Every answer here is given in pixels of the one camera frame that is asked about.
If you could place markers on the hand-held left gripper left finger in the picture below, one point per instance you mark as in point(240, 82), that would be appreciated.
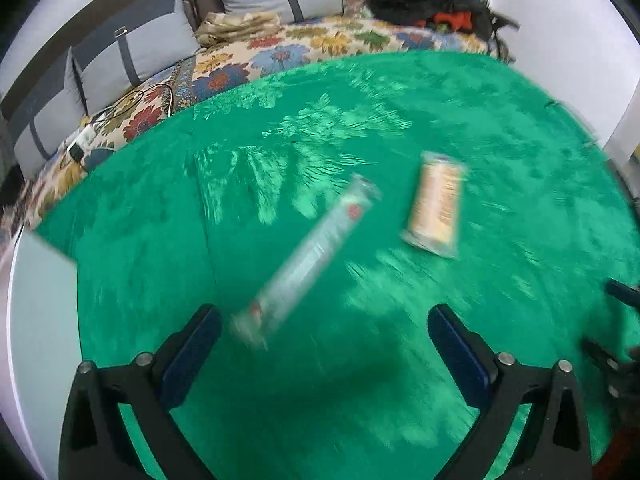
point(192, 360)

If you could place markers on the dark handbag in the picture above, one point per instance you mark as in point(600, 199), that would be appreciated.
point(500, 22)

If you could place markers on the white storage box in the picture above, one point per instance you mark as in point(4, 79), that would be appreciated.
point(40, 335)

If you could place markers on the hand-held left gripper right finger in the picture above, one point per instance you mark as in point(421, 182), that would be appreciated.
point(457, 360)

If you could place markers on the long clear snack packet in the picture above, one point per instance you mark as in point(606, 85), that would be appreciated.
point(310, 255)

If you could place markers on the clear bread packet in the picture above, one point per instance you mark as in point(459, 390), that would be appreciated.
point(435, 205)

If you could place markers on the white power strip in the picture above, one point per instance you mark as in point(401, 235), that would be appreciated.
point(80, 142)

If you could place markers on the green patterned blanket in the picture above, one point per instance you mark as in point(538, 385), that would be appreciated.
point(150, 210)

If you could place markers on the beige folded cloth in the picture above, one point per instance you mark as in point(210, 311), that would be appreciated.
point(235, 27)

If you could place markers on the floral bedsheet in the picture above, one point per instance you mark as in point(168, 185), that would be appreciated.
point(300, 45)

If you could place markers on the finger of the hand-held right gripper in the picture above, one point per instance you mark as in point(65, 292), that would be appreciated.
point(597, 352)
point(625, 292)

